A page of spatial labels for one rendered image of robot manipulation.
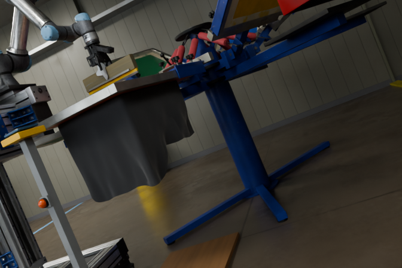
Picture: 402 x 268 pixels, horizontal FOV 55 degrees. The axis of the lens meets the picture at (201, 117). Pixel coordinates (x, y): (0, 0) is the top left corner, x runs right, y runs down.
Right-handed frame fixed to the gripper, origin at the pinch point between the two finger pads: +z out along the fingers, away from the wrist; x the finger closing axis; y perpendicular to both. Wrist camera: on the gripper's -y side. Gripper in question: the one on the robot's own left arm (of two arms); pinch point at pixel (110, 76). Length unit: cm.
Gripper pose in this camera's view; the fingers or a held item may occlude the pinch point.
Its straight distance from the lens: 205.7
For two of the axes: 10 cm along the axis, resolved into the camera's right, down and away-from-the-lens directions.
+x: -4.5, 2.2, -8.7
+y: -8.1, 3.2, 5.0
